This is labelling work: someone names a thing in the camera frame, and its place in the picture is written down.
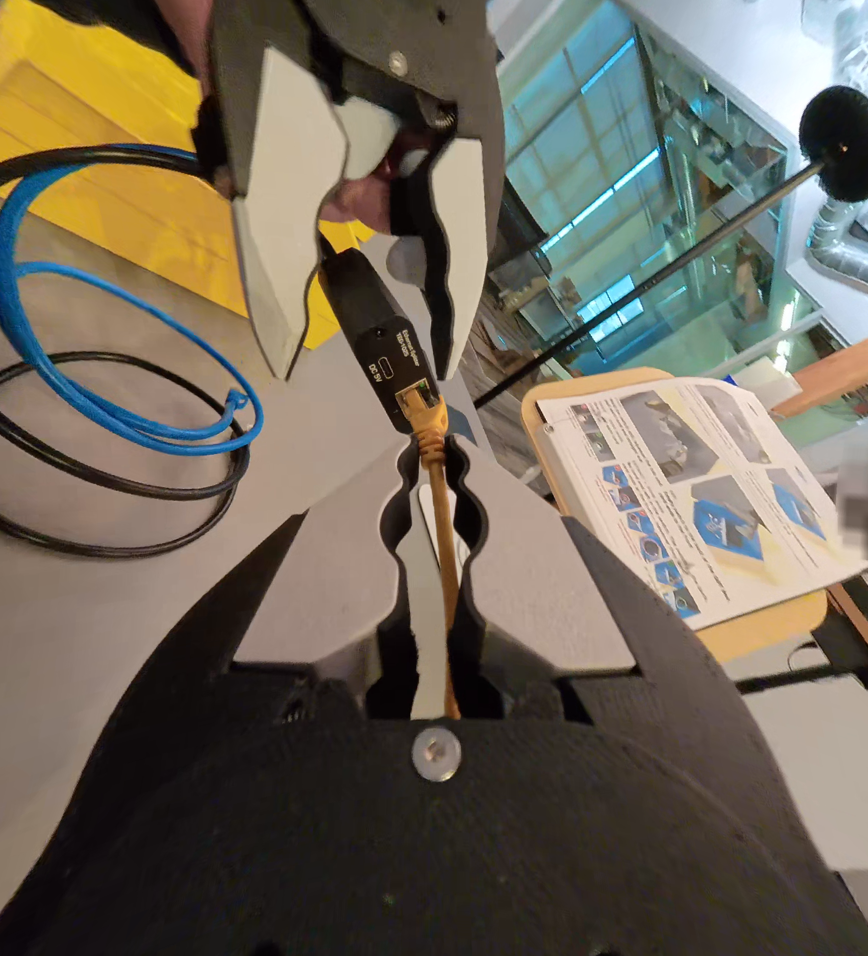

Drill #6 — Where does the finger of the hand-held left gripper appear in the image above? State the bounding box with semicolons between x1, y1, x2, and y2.
385;138;490;382
232;48;403;382

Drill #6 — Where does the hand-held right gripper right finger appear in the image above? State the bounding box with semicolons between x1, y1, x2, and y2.
445;437;636;718

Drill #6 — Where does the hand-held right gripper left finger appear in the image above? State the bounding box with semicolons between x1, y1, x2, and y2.
234;437;420;718

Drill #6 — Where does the yellow ethernet cable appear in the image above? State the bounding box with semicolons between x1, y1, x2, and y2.
396;381;466;721

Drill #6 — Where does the black ethernet splitter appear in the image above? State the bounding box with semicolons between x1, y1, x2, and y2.
319;248;446;434

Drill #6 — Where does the yellow divided storage bin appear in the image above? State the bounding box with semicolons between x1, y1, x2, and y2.
0;0;364;348

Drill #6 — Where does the black ethernet cable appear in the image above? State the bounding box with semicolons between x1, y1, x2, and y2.
0;145;251;560

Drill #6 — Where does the blue ethernet cable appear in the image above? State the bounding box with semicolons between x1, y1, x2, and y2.
0;143;264;457

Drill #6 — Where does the person's left hand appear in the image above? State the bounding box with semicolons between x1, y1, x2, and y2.
320;160;395;234

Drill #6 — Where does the printed instruction sheet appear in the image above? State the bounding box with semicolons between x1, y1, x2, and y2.
537;377;868;628

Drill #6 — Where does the wooden beam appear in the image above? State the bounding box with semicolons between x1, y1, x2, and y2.
770;317;868;419

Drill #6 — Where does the black brush on rod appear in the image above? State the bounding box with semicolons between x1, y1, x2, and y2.
475;86;868;409

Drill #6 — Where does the silver air duct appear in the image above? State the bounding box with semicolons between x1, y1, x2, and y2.
807;187;868;300

